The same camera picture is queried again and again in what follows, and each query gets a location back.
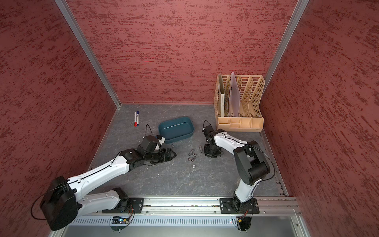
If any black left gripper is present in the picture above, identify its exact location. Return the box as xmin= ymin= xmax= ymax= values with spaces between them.
xmin=144 ymin=148 xmax=177 ymax=164

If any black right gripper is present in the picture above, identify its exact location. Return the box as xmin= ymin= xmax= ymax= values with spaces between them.
xmin=203 ymin=144 xmax=221 ymax=158

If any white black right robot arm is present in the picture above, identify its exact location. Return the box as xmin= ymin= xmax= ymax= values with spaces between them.
xmin=202 ymin=125 xmax=273 ymax=212

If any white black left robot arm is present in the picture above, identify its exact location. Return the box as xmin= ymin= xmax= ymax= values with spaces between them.
xmin=39 ymin=148 xmax=177 ymax=231

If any teal plastic storage box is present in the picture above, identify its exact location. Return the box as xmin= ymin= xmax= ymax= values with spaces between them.
xmin=158 ymin=117 xmax=194 ymax=144

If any red cap whiteboard marker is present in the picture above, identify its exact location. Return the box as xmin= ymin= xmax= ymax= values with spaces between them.
xmin=134 ymin=112 xmax=138 ymax=127

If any blue cap whiteboard marker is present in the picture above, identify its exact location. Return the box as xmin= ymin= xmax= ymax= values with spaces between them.
xmin=136 ymin=111 xmax=139 ymax=126

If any grey translucent folder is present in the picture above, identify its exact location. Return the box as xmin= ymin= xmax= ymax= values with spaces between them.
xmin=229 ymin=72 xmax=240 ymax=117

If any beige plastic file organizer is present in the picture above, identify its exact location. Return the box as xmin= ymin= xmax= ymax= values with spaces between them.
xmin=214 ymin=73 xmax=265 ymax=132

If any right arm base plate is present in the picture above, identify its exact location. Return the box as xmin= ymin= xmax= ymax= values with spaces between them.
xmin=219 ymin=197 xmax=260 ymax=214

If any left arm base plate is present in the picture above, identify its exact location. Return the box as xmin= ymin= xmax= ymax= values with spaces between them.
xmin=102 ymin=197 xmax=145 ymax=214

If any right aluminium corner post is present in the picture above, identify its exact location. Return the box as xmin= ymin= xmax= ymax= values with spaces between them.
xmin=263 ymin=0 xmax=309 ymax=93

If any aluminium corner post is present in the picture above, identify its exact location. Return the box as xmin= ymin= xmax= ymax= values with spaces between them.
xmin=263 ymin=0 xmax=309 ymax=93
xmin=55 ymin=0 xmax=121 ymax=110

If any left aluminium corner post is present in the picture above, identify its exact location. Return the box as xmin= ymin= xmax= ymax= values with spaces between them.
xmin=55 ymin=0 xmax=121 ymax=110

